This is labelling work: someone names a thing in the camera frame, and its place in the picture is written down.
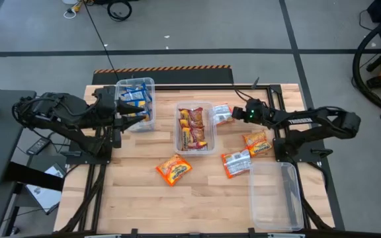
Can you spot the black hazard-striped floor mat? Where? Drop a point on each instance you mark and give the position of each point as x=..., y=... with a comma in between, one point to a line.
x=164, y=76

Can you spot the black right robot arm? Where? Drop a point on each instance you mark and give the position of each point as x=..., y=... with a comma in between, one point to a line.
x=309, y=119

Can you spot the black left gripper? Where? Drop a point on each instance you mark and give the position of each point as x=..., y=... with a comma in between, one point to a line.
x=106, y=105

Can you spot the clear plastic bin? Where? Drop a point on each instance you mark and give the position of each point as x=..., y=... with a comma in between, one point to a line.
x=124, y=127
x=273, y=198
x=211, y=130

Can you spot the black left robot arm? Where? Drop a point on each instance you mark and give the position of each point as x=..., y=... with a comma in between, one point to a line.
x=61, y=112

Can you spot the black aluminium rig frame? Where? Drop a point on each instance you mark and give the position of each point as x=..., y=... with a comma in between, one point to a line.
x=217, y=87

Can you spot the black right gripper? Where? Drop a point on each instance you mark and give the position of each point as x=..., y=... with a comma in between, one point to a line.
x=240, y=114

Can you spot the white paper booklet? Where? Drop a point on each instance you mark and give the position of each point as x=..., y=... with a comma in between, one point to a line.
x=45, y=195

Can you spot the black power adapter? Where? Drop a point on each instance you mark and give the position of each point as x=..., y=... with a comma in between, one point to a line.
x=38, y=146

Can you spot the small grey metal bracket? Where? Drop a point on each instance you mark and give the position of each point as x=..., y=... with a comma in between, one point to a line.
x=255, y=83

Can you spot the white and yellow plug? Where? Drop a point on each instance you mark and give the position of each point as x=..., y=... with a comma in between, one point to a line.
x=74, y=6

